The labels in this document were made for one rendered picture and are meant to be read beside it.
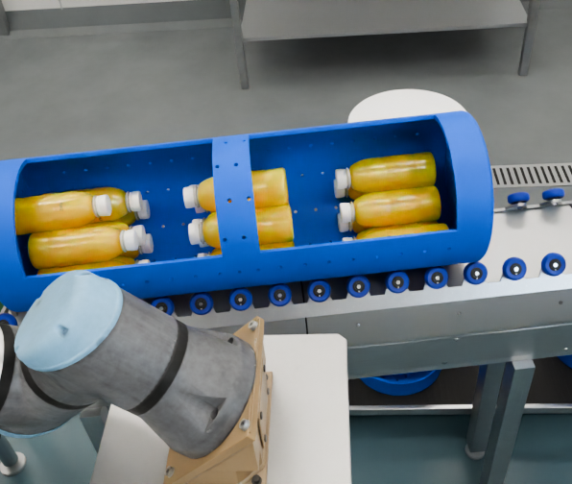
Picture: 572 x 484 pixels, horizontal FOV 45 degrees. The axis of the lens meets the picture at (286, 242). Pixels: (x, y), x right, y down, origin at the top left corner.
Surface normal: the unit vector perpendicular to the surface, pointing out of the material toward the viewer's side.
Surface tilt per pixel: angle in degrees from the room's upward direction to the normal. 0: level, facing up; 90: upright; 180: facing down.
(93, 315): 48
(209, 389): 41
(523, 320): 70
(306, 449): 0
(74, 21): 76
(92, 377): 84
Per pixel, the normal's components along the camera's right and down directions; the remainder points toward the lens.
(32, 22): -0.06, 0.48
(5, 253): 0.04, 0.25
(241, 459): -0.03, 0.68
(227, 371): 0.38, -0.48
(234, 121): -0.07, -0.74
